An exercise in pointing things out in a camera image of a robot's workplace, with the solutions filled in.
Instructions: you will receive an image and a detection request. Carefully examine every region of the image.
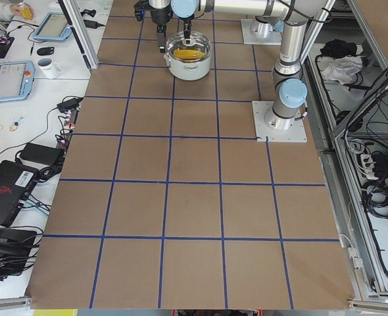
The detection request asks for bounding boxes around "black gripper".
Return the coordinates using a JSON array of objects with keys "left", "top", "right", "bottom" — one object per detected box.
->
[
  {"left": 182, "top": 16, "right": 194, "bottom": 46},
  {"left": 133, "top": 0, "right": 172, "bottom": 53}
]

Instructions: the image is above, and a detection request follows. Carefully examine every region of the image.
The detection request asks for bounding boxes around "glass pot lid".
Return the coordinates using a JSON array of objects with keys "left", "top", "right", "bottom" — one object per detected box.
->
[{"left": 166, "top": 31, "right": 211, "bottom": 63}]

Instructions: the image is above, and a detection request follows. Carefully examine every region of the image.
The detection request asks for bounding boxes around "yellow corn cob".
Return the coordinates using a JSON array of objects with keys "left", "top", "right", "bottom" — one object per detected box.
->
[{"left": 172, "top": 49, "right": 206, "bottom": 61}]

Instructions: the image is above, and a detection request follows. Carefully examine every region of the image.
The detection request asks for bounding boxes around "pale green cooking pot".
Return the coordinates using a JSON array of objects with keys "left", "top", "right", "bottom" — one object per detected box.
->
[{"left": 164, "top": 48, "right": 212, "bottom": 81}]

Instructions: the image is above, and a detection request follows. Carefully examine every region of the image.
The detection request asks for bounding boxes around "blue teach pendant far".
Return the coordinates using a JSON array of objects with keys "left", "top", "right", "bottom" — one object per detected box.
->
[{"left": 33, "top": 12, "right": 72, "bottom": 41}]

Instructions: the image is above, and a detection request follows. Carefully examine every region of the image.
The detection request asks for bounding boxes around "blue teach pendant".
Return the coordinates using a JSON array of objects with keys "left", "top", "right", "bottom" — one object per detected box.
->
[
  {"left": 0, "top": 61, "right": 35, "bottom": 102},
  {"left": 33, "top": 12, "right": 72, "bottom": 41}
]

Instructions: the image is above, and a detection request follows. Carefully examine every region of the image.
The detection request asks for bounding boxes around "black power adapter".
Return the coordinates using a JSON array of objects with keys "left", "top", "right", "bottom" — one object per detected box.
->
[{"left": 57, "top": 97, "right": 83, "bottom": 113}]

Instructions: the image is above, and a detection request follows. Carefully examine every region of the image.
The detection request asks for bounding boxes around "white mug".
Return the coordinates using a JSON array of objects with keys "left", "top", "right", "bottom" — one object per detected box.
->
[{"left": 37, "top": 57, "right": 62, "bottom": 79}]

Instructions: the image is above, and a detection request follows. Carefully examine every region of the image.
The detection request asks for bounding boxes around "blue teach pendant near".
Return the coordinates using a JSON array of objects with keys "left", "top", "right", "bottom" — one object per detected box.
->
[{"left": 0, "top": 61, "right": 35, "bottom": 102}]

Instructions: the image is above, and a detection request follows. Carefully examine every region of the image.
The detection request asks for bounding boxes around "white crumpled cloth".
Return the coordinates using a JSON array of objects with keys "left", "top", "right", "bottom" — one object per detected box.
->
[{"left": 322, "top": 56, "right": 363, "bottom": 84}]

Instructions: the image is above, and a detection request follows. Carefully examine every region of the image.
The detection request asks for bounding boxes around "brown gridded table mat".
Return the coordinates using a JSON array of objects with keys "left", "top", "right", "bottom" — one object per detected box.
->
[{"left": 27, "top": 1, "right": 353, "bottom": 310}]

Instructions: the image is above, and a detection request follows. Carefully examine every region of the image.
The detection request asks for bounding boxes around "black power brick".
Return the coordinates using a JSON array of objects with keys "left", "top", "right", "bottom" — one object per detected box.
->
[{"left": 20, "top": 143, "right": 64, "bottom": 166}]

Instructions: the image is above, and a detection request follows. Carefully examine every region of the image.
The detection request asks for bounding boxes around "black laptop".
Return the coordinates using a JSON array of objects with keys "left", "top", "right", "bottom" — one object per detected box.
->
[{"left": 0, "top": 160, "right": 39, "bottom": 227}]

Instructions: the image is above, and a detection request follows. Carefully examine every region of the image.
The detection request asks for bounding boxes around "aluminium frame post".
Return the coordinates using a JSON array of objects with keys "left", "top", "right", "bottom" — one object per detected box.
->
[{"left": 58, "top": 0, "right": 99, "bottom": 71}]

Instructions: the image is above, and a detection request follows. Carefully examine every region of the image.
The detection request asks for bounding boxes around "coiled black cable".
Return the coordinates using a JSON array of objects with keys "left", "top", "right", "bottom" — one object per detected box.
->
[{"left": 361, "top": 179, "right": 388, "bottom": 220}]

